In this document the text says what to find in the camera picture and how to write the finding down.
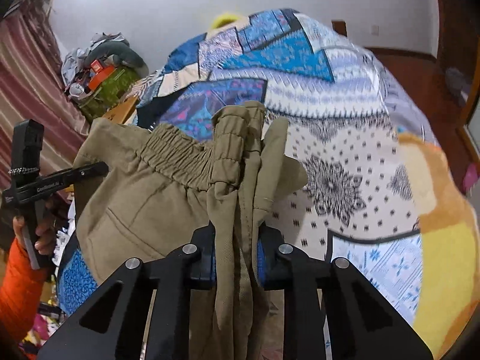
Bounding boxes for pink striped curtain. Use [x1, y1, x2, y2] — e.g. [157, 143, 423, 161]
[0, 0, 91, 233]

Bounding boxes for person's left forearm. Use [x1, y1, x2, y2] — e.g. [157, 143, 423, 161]
[0, 238, 50, 343]

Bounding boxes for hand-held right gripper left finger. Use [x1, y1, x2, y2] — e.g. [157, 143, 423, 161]
[37, 226, 219, 360]

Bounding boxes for person's left hand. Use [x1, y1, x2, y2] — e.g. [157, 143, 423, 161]
[12, 198, 58, 253]

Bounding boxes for orange box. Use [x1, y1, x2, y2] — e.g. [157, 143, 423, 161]
[88, 64, 117, 88]

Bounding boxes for wooden wardrobe with white doors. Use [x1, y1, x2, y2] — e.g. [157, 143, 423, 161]
[455, 78, 480, 166]

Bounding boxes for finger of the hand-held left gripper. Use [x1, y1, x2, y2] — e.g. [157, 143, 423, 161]
[62, 162, 110, 187]

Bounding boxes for wooden lap desk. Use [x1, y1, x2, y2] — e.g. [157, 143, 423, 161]
[100, 95, 140, 125]

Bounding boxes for orange yellow plush blanket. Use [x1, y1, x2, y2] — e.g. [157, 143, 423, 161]
[397, 133, 476, 360]

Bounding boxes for blue patchwork quilt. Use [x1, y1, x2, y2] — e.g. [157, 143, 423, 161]
[56, 7, 444, 346]

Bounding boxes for grey clothes pile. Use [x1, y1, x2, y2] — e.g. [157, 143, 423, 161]
[60, 31, 133, 84]

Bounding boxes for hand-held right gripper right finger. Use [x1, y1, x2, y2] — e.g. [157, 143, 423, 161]
[257, 229, 434, 360]

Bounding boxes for khaki pants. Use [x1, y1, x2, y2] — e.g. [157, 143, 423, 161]
[73, 100, 310, 360]

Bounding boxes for green laundry hamper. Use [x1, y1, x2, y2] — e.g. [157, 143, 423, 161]
[76, 65, 144, 123]

